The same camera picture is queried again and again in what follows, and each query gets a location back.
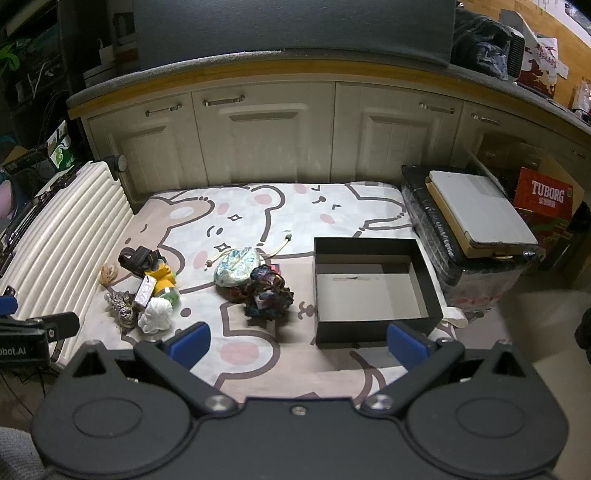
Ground dark patterned cloth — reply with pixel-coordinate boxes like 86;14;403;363
231;264;295;320

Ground green and white box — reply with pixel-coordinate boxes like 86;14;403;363
46;120;77;175

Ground white appliance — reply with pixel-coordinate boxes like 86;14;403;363
499;10;527;84

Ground black plastic-wrapped storage bin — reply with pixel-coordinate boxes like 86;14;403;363
400;164;546;311

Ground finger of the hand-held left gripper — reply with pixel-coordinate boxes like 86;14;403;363
0;286;19;320
27;311;81;343

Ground white plastic bag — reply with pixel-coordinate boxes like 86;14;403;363
441;305;481;329

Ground black box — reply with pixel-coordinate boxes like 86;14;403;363
313;236;445;348

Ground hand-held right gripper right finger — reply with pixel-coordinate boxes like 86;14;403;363
359;321;537;416

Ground bear printed blanket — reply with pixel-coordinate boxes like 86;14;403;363
85;181;455;402

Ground cream cabinet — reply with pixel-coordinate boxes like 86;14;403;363
69;76;591;208

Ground white folder on cardboard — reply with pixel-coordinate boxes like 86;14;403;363
427;178;532;259

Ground person's grey trousers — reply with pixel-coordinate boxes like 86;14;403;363
0;427;42;480

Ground red and white paper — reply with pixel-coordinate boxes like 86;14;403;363
519;34;571;100

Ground brown cardboard box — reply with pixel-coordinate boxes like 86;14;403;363
478;134;543;181

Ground black plastic bag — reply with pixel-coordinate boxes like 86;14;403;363
451;9;513;79

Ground yellow toy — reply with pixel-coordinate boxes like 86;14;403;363
148;261;177;289

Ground grey countertop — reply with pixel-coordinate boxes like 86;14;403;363
67;46;591;134

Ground silver tinsel bundle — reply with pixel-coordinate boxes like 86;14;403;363
104;291;140;331

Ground red carton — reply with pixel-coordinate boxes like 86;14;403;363
512;166;575;222

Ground white ribbed suitcase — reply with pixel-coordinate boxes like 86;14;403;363
0;154;134;365

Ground floral drawstring pouch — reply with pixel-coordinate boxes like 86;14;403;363
205;234;294;290

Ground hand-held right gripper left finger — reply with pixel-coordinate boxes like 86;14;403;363
68;322;240;419

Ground silver rectangular tag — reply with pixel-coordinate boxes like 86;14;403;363
133;275;156;308

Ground white yarn ball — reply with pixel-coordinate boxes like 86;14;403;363
137;299;174;336

